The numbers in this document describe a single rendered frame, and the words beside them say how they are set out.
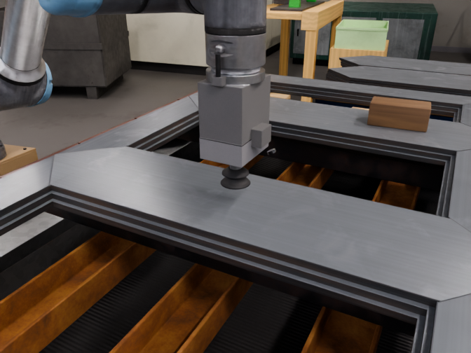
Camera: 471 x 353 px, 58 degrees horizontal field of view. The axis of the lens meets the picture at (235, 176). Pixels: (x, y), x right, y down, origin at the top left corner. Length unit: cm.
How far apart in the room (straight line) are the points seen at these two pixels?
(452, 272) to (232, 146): 29
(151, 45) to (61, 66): 137
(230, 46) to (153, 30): 486
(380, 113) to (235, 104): 50
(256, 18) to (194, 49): 463
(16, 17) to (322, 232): 76
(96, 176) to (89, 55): 360
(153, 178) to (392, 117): 52
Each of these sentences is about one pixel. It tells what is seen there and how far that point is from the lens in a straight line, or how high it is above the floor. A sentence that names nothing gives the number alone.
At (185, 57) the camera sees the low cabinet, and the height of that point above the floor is 21.
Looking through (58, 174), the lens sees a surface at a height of 84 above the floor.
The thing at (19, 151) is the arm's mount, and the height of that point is 73.
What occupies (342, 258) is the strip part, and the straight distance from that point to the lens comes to 52.
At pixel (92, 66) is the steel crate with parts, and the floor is 31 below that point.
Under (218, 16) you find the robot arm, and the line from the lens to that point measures 51.
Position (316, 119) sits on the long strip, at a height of 84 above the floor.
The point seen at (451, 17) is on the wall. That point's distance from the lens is 738.
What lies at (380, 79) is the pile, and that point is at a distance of 137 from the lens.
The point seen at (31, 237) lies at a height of 68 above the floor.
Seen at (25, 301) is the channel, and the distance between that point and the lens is 73.
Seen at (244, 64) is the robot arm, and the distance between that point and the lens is 52.
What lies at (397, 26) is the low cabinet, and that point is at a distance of 561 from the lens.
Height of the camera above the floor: 115
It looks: 26 degrees down
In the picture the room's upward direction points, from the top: straight up
